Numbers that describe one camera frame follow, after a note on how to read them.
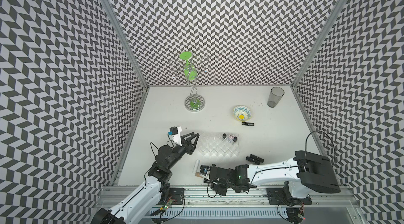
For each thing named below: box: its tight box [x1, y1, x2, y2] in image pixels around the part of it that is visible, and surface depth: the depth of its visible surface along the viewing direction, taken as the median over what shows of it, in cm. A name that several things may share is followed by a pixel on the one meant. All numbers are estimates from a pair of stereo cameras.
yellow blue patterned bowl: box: [232, 105, 253, 122], surface depth 103 cm
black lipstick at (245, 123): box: [241, 121, 255, 127], surface depth 98 cm
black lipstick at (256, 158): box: [249, 154, 265, 164], surface depth 85 cm
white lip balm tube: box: [192, 159, 201, 174], surface depth 84 cm
